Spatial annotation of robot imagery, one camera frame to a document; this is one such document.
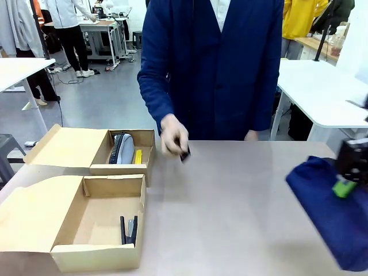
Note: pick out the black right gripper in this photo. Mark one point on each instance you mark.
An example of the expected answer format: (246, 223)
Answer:
(352, 161)

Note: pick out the navy blue cloth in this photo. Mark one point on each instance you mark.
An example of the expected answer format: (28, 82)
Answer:
(316, 187)

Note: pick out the small black clip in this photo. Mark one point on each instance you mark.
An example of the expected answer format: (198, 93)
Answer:
(185, 156)

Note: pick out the person's left forearm navy sleeve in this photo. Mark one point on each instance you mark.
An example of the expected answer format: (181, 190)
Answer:
(266, 109)

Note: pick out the person's right forearm navy sleeve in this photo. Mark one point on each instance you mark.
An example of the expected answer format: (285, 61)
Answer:
(155, 100)

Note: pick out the cardboard box with flat lid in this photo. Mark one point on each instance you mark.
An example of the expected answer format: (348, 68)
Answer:
(72, 146)

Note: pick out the cardboard box with tabbed lid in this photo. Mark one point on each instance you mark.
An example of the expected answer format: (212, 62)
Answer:
(28, 218)

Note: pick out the person's left hand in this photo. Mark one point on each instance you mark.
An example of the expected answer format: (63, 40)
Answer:
(251, 135)

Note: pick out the person's right hand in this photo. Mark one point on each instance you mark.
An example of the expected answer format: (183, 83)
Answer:
(172, 135)

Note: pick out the white table with square legs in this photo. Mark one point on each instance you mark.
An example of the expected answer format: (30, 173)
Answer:
(316, 92)

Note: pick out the white panel board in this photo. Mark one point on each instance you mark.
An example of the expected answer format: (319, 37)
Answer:
(355, 51)

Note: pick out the black stand with base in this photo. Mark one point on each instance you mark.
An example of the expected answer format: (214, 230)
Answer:
(322, 46)

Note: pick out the wooden counter with white cabinet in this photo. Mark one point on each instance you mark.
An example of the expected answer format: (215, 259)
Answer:
(313, 47)

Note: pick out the clear plastic bottle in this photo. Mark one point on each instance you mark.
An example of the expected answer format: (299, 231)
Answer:
(337, 41)

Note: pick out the person in navy jacket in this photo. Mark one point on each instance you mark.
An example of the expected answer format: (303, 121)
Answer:
(207, 86)

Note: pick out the person in yellow jacket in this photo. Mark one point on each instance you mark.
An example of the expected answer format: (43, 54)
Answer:
(299, 20)

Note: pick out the person in dark jacket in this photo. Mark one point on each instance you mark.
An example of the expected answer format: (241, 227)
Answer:
(336, 13)

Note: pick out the yellow utility knife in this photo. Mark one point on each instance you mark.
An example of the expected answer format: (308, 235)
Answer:
(138, 156)

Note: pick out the grey pencil case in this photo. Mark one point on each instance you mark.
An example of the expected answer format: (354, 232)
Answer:
(125, 149)

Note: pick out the black stapler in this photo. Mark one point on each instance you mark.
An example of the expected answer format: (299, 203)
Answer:
(125, 235)

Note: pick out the small black stool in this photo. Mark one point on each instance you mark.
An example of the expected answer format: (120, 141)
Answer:
(137, 38)

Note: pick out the person in white jacket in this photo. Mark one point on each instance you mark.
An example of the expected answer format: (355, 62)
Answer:
(67, 28)

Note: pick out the grey metal stool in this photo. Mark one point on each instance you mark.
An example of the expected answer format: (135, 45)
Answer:
(7, 149)

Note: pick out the white table with round leg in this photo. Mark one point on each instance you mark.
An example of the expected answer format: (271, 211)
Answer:
(20, 72)

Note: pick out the person in grey coat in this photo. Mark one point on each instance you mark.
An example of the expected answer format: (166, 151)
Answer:
(17, 26)

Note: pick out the white workbench with metal frame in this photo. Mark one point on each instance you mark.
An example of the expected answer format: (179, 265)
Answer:
(106, 31)

